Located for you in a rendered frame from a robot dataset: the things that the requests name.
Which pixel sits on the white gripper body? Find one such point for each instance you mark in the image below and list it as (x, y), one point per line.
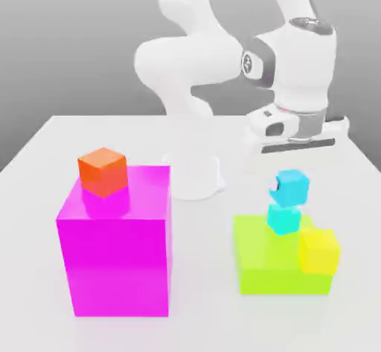
(297, 146)

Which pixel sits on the small light blue cube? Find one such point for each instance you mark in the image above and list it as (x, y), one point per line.
(293, 187)

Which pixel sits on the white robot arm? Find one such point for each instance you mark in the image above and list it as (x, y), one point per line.
(190, 60)

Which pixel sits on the small turquoise cube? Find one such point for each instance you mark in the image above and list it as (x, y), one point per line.
(282, 219)

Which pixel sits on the small yellow cube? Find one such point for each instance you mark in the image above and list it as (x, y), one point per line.
(320, 250)

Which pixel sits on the small orange cube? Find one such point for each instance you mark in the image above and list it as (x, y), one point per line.
(102, 172)

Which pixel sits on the large lime green box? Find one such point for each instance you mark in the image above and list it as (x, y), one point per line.
(268, 256)

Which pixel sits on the large magenta box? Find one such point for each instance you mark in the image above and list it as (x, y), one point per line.
(119, 265)

